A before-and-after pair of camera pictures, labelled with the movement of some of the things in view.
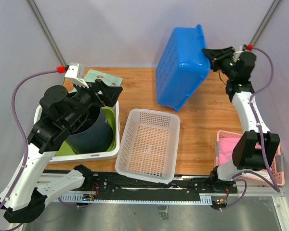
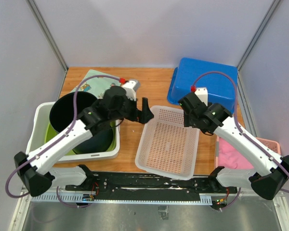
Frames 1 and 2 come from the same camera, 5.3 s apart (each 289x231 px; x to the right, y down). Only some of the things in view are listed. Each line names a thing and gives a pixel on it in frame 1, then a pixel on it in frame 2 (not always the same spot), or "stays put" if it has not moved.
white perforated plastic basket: [149, 147] -> [168, 147]
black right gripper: [216, 54] -> [188, 121]
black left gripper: [110, 94] -> [143, 116]
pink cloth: [226, 147] stays put
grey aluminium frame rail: [35, 10] stays put
